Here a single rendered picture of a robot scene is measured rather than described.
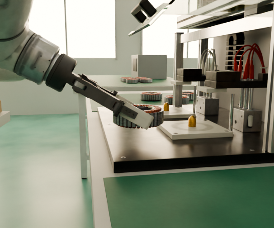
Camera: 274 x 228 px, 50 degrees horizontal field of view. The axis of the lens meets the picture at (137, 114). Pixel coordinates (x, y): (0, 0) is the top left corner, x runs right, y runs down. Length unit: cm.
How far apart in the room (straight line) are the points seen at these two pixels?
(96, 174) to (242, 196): 24
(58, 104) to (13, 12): 503
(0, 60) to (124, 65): 491
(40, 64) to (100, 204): 29
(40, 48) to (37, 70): 4
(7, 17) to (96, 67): 495
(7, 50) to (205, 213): 43
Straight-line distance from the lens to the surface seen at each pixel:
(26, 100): 555
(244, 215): 43
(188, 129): 73
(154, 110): 62
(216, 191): 48
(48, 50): 60
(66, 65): 60
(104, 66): 544
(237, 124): 81
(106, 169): 56
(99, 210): 42
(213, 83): 75
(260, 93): 96
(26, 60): 60
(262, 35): 97
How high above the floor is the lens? 95
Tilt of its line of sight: 10 degrees down
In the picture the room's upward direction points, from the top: straight up
